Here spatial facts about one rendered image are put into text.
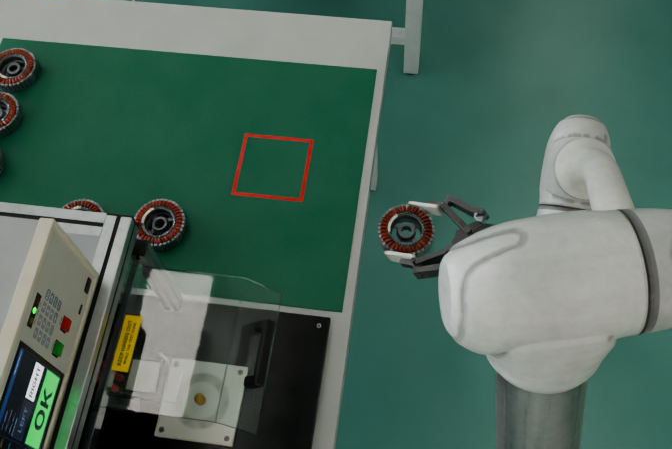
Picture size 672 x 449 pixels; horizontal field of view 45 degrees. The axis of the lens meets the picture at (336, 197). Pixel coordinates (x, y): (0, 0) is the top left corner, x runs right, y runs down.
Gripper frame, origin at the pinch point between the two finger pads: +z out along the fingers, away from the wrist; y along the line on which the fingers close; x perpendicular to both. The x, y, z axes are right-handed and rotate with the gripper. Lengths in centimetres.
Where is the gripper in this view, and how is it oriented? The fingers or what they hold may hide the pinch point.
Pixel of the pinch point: (407, 231)
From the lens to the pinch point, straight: 161.5
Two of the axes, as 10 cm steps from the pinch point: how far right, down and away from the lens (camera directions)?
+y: 4.3, -8.1, 4.0
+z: -7.7, -1.0, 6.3
